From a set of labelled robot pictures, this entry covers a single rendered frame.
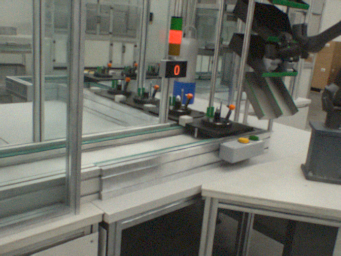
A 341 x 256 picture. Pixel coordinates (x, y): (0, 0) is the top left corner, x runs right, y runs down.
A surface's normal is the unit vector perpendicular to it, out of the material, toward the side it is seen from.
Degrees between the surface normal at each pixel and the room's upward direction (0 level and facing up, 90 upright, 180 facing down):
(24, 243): 90
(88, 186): 90
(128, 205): 0
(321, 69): 90
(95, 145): 90
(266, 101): 45
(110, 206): 0
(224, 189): 0
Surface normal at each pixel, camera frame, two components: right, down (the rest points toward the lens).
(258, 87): 0.45, -0.49
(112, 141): 0.68, 0.25
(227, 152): -0.73, 0.11
